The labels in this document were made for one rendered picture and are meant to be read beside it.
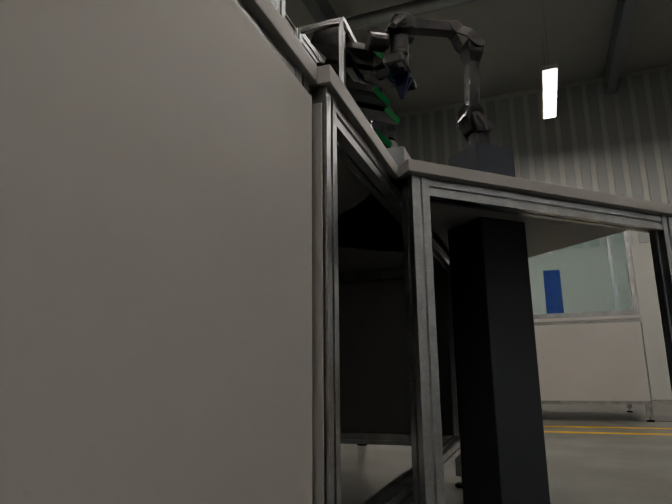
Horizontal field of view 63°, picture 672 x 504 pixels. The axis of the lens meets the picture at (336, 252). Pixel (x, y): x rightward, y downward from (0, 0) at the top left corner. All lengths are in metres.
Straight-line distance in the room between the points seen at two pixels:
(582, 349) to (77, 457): 5.18
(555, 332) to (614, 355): 0.51
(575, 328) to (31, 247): 5.23
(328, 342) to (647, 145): 10.23
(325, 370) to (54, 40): 0.52
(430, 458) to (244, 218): 0.73
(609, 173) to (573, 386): 5.85
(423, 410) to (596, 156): 9.72
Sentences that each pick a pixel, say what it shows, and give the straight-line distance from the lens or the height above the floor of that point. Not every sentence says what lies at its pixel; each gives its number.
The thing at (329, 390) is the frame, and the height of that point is 0.38.
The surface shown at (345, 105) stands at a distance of 0.93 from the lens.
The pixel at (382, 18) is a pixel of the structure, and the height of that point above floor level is 4.91.
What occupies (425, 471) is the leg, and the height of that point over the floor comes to 0.21.
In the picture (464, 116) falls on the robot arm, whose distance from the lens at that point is 1.77.
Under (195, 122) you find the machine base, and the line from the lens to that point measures 0.54.
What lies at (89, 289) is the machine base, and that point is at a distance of 0.40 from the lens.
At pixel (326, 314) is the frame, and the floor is 0.48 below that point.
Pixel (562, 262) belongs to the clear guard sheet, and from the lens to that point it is 5.55.
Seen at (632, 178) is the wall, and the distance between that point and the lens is 10.61.
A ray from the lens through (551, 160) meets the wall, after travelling 10.66.
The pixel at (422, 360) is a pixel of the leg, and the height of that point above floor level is 0.43.
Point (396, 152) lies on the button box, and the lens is 1.40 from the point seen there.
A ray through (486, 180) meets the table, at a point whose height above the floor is 0.84.
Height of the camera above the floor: 0.40
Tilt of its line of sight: 13 degrees up
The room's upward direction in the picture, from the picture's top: 1 degrees counter-clockwise
